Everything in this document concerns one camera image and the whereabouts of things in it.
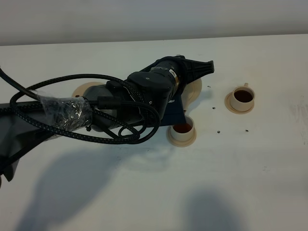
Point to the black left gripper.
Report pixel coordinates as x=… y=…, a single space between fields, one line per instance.
x=159 y=82

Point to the beige teapot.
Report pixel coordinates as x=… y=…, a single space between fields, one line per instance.
x=189 y=92

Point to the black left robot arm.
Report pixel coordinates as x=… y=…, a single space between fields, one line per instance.
x=118 y=111

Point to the beige teapot saucer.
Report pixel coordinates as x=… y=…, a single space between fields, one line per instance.
x=79 y=91

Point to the far beige cup saucer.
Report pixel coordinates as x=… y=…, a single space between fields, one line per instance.
x=237 y=107

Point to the beige cup saucer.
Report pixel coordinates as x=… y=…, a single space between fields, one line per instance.
x=181 y=139
x=237 y=107

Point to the far beige teacup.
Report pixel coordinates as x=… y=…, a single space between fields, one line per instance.
x=244 y=93

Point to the beige teacup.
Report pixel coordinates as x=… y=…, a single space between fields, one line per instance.
x=184 y=127
x=244 y=93

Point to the near beige teacup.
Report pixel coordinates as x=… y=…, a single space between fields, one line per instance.
x=184 y=127

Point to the near beige cup saucer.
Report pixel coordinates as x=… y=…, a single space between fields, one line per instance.
x=181 y=139

